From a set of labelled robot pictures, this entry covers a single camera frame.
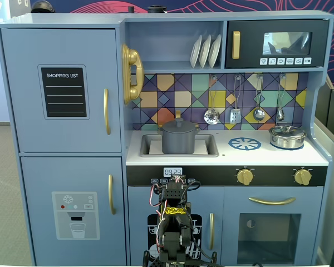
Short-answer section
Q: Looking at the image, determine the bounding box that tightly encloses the blue toy kitchen unit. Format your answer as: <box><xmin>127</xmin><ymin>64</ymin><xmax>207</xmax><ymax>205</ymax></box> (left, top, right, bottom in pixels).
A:
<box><xmin>0</xmin><ymin>10</ymin><xmax>334</xmax><ymax>266</ymax></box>

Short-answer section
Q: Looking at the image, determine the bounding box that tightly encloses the gray toy sink basin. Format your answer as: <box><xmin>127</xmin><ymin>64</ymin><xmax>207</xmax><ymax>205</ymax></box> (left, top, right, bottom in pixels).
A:
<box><xmin>140</xmin><ymin>133</ymin><xmax>220</xmax><ymax>158</ymax></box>

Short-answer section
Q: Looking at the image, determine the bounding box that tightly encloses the black shopping list chalkboard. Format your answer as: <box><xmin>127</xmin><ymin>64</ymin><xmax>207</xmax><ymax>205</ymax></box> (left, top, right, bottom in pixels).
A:
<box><xmin>37</xmin><ymin>65</ymin><xmax>90</xmax><ymax>120</ymax></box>

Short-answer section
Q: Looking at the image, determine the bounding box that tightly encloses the gold dishwasher door handle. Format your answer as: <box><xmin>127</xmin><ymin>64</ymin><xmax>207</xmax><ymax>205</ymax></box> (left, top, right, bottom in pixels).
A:
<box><xmin>209</xmin><ymin>212</ymin><xmax>215</xmax><ymax>251</ymax></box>

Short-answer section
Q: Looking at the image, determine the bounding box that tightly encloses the gray pot lid with knob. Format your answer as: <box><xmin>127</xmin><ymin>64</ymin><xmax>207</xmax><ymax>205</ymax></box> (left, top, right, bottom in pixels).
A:
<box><xmin>161</xmin><ymin>117</ymin><xmax>197</xmax><ymax>134</ymax></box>

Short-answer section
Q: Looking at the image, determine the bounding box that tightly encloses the steel perforated skimmer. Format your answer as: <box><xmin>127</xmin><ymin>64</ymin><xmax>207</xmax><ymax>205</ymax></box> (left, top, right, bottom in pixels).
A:
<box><xmin>203</xmin><ymin>75</ymin><xmax>221</xmax><ymax>125</ymax></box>

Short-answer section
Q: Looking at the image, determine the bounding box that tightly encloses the gold fridge door handle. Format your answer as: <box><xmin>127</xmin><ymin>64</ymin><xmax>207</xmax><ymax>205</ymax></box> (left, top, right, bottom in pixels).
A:
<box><xmin>103</xmin><ymin>88</ymin><xmax>112</xmax><ymax>136</ymax></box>

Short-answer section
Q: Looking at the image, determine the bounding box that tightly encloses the digital clock display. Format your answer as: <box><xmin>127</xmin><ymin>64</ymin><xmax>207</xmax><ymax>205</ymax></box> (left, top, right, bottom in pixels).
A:
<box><xmin>163</xmin><ymin>167</ymin><xmax>184</xmax><ymax>178</ymax></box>

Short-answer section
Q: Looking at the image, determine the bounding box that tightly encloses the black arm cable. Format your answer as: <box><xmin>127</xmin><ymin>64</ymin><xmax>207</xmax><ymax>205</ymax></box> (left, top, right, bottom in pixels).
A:
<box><xmin>183</xmin><ymin>180</ymin><xmax>202</xmax><ymax>212</ymax></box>

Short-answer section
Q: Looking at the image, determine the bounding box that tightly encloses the black round device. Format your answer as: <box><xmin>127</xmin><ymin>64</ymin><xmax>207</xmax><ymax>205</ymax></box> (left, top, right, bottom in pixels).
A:
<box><xmin>147</xmin><ymin>5</ymin><xmax>168</xmax><ymax>14</ymax></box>

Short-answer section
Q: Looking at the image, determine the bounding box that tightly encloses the gold toy telephone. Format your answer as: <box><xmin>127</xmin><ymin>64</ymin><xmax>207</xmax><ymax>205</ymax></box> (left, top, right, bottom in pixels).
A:
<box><xmin>121</xmin><ymin>43</ymin><xmax>144</xmax><ymax>105</ymax></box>

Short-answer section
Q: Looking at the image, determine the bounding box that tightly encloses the black toy microwave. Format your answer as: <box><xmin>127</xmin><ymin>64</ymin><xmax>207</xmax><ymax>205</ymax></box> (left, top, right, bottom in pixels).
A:
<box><xmin>225</xmin><ymin>19</ymin><xmax>330</xmax><ymax>69</ymax></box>

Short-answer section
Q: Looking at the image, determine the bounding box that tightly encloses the blue fridge door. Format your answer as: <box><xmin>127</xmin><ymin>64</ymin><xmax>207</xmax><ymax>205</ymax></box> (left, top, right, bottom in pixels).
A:
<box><xmin>0</xmin><ymin>27</ymin><xmax>122</xmax><ymax>154</ymax></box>

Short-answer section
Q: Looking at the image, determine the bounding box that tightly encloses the small steel spoon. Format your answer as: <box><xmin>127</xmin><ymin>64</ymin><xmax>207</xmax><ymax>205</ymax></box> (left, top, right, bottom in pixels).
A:
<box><xmin>276</xmin><ymin>73</ymin><xmax>287</xmax><ymax>121</ymax></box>

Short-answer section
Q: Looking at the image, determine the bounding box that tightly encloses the blue dishwasher door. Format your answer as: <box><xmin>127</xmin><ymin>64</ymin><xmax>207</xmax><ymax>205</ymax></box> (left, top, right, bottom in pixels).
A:
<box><xmin>127</xmin><ymin>186</ymin><xmax>224</xmax><ymax>266</ymax></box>

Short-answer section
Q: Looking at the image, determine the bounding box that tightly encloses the gold microwave handle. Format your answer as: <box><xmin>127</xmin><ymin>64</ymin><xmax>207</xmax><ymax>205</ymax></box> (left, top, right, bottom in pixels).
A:
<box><xmin>232</xmin><ymin>31</ymin><xmax>241</xmax><ymax>60</ymax></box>

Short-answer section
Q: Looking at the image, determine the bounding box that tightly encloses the blue freezer door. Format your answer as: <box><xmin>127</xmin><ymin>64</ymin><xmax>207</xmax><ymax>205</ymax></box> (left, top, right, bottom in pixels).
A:
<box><xmin>20</xmin><ymin>156</ymin><xmax>127</xmax><ymax>266</ymax></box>

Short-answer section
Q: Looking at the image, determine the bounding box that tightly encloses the gold oven door handle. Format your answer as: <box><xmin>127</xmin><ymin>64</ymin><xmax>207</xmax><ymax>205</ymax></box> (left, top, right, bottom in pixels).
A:
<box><xmin>248</xmin><ymin>196</ymin><xmax>297</xmax><ymax>206</ymax></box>

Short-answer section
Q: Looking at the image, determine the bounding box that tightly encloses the steel ladle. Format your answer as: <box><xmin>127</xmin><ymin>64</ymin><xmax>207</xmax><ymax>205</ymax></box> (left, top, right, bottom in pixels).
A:
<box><xmin>252</xmin><ymin>73</ymin><xmax>266</xmax><ymax>122</ymax></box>

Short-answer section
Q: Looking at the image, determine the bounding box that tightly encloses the gold stove knob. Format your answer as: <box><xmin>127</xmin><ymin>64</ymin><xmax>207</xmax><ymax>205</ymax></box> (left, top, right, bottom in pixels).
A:
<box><xmin>293</xmin><ymin>167</ymin><xmax>313</xmax><ymax>186</ymax></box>
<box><xmin>236</xmin><ymin>167</ymin><xmax>254</xmax><ymax>186</ymax></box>

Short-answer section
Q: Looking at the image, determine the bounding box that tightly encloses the white toy plate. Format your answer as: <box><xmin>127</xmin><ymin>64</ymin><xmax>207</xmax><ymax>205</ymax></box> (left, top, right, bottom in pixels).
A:
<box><xmin>199</xmin><ymin>34</ymin><xmax>212</xmax><ymax>69</ymax></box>
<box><xmin>190</xmin><ymin>34</ymin><xmax>203</xmax><ymax>69</ymax></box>
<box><xmin>208</xmin><ymin>34</ymin><xmax>222</xmax><ymax>68</ymax></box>

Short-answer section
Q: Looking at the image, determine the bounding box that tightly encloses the black dome-shaped object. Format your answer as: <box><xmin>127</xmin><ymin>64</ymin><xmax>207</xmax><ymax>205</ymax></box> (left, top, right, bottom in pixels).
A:
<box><xmin>30</xmin><ymin>0</ymin><xmax>56</xmax><ymax>14</ymax></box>

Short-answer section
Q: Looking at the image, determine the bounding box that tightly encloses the blue oven door with window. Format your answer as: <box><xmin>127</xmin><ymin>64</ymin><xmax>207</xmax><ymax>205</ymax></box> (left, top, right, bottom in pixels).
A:
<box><xmin>223</xmin><ymin>186</ymin><xmax>324</xmax><ymax>265</ymax></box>

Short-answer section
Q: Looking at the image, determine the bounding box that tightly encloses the gray plastic pot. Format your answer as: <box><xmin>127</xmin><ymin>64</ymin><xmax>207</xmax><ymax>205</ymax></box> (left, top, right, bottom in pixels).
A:
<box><xmin>157</xmin><ymin>126</ymin><xmax>200</xmax><ymax>155</ymax></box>

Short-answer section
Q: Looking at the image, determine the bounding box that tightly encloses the steel slotted spatula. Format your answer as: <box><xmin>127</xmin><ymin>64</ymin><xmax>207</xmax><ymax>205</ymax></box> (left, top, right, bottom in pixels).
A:
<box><xmin>229</xmin><ymin>74</ymin><xmax>243</xmax><ymax>125</ymax></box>

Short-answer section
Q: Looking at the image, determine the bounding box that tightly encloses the gold freezer door handle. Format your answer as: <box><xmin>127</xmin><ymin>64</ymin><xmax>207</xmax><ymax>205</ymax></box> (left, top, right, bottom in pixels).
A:
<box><xmin>108</xmin><ymin>174</ymin><xmax>116</xmax><ymax>215</ymax></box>

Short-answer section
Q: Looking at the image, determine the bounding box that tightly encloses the red white black servo cable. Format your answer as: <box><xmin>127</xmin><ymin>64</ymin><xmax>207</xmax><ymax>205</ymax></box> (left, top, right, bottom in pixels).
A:
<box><xmin>150</xmin><ymin>184</ymin><xmax>168</xmax><ymax>253</ymax></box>

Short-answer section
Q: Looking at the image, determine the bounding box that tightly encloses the shiny steel pot lid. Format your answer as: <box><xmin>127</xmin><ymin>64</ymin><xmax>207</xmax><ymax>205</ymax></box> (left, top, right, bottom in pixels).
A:
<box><xmin>269</xmin><ymin>125</ymin><xmax>307</xmax><ymax>137</ymax></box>

